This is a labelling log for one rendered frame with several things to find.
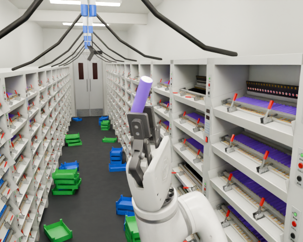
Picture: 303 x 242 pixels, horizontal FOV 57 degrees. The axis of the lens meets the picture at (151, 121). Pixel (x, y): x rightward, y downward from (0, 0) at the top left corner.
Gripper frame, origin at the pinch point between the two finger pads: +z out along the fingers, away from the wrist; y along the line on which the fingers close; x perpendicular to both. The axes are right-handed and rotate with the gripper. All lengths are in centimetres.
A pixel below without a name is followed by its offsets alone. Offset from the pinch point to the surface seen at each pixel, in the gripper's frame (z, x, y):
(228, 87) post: -41, -4, -106
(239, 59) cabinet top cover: -19, -10, -87
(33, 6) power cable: 12, 67, -62
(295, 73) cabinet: -26, -32, -87
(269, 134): -39, -22, -60
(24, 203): -154, 175, -97
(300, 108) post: -24, -30, -52
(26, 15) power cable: 9, 70, -60
